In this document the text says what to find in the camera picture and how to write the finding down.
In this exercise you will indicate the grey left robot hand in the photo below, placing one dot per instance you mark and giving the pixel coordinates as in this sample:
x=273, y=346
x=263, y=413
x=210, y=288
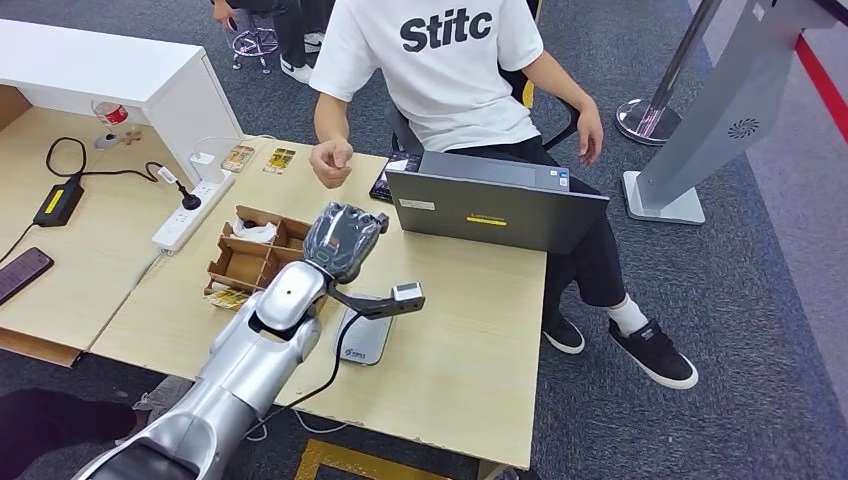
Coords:
x=344, y=238

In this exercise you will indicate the black office chair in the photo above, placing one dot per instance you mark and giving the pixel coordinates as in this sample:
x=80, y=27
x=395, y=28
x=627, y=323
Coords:
x=397, y=129

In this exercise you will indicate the white power strip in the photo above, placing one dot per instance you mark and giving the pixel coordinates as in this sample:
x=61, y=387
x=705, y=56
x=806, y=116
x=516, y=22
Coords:
x=182, y=222

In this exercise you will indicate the person's right forearm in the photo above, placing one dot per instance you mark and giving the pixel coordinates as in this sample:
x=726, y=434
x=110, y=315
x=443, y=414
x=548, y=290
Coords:
x=330, y=119

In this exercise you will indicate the grey kiosk stand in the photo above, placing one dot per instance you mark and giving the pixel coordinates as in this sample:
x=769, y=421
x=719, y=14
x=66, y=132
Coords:
x=725, y=109

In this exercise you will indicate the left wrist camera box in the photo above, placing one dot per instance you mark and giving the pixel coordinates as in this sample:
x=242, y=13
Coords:
x=407, y=295

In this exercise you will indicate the chrome stanchion post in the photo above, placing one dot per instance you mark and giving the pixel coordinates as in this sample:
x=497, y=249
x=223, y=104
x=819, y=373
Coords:
x=648, y=120

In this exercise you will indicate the person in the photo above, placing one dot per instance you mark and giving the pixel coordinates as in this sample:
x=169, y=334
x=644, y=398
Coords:
x=291, y=26
x=437, y=86

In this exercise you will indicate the person's left forearm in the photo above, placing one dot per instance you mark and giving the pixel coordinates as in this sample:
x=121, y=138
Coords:
x=563, y=83

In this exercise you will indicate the yellow patterned card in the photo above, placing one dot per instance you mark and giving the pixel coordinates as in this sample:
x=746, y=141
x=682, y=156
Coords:
x=227, y=299
x=279, y=161
x=237, y=158

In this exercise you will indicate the white charger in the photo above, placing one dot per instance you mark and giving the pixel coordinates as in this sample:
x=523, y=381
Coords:
x=202, y=159

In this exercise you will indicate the brown cardboard organiser box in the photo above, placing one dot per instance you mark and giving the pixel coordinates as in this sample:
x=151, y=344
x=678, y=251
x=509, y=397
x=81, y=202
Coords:
x=245, y=265

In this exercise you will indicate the person's left hand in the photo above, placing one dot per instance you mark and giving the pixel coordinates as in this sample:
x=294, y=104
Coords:
x=590, y=132

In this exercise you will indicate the small grey disc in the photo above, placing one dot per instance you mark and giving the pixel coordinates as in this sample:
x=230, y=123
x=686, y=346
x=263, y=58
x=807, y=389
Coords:
x=106, y=140

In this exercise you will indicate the white crumpled tissue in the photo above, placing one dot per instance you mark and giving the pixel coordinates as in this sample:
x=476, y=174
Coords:
x=255, y=230

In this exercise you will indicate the white shelf cabinet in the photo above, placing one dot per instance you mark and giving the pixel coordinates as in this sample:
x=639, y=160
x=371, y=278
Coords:
x=99, y=63

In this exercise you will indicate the chrome stool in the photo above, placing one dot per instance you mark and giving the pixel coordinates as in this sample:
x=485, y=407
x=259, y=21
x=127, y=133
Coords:
x=255, y=41

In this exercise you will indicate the dark smartphone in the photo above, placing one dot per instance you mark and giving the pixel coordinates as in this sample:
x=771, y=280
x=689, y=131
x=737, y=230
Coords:
x=23, y=272

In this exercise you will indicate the grey laptop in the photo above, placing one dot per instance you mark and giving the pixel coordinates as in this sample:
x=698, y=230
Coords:
x=493, y=215

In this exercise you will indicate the black power adapter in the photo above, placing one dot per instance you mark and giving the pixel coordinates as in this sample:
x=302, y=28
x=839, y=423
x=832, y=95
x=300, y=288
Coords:
x=60, y=202

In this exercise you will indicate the clear bottle red label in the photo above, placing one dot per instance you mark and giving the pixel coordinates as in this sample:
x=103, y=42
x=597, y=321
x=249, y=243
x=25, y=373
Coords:
x=114, y=114

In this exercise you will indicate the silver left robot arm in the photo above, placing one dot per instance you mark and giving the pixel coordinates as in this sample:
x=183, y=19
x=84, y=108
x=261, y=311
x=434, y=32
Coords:
x=252, y=371

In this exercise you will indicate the person's right hand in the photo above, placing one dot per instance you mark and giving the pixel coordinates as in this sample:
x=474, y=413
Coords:
x=331, y=162

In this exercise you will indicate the grey card reader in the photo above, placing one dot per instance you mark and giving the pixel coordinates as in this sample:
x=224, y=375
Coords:
x=368, y=341

